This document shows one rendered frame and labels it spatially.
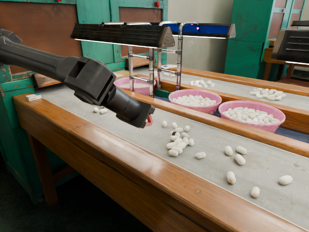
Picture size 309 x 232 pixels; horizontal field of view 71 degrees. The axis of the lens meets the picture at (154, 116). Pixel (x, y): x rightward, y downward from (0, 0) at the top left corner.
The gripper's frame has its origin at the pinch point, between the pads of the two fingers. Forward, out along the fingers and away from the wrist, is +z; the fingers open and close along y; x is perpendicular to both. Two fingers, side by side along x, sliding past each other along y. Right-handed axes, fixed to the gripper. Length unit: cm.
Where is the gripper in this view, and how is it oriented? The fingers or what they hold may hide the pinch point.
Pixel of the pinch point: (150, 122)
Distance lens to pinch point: 65.3
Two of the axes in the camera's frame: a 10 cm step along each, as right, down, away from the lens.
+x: -4.3, 8.9, -1.4
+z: 5.0, 3.6, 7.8
